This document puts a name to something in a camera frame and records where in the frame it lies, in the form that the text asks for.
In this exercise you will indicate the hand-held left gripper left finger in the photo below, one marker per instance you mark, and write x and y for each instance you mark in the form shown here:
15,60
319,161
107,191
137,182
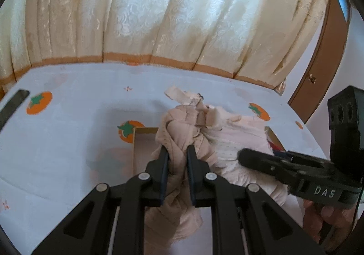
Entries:
164,169

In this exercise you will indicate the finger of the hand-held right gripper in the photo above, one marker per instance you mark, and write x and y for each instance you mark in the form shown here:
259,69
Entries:
264,162
310,161

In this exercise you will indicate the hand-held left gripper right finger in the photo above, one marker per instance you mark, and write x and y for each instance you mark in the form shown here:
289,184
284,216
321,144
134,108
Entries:
191,169

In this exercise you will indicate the beige cardboard box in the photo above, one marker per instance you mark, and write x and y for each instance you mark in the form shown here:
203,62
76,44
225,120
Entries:
145,144

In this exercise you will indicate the pale pink dotted underwear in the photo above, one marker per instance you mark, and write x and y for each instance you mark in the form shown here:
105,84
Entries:
241,135

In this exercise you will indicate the beige lace underwear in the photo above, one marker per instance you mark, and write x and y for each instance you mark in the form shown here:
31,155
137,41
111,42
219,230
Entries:
177,135

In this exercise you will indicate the person's right hand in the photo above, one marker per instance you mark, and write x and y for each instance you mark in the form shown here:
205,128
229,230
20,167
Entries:
314,215

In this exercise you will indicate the brass door knob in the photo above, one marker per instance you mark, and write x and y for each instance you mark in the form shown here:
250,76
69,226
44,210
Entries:
312,78

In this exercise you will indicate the brown wooden door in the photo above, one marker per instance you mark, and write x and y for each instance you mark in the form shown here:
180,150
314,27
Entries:
327,58

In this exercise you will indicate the white orange fruit print tablecloth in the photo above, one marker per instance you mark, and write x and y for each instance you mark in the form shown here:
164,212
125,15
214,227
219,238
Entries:
71,144

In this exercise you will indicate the cream patterned curtain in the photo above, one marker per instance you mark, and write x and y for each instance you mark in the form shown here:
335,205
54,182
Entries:
170,16

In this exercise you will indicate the black flat strip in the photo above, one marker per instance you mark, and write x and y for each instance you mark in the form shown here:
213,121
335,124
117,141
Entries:
14,104

